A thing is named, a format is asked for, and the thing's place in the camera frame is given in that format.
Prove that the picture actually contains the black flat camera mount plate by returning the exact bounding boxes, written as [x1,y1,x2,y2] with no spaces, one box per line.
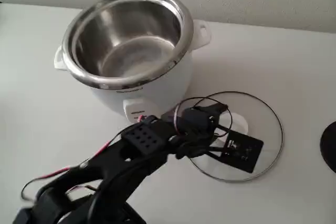
[209,125,264,174]

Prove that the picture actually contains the red motor wire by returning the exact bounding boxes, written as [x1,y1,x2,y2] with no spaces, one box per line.
[20,115,148,200]

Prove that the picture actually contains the white electric rice cooker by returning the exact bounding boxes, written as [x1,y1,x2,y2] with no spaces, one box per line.
[54,0,212,130]

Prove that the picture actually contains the thin black cable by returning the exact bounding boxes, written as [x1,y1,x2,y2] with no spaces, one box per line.
[172,97,234,142]

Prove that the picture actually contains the glass lid with white knob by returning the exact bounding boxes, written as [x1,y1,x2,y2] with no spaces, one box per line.
[187,91,285,183]

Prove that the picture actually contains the stainless steel inner pot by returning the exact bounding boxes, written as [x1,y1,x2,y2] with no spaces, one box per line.
[69,0,183,78]

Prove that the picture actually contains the black round object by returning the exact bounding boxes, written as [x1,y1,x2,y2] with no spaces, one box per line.
[320,121,336,175]

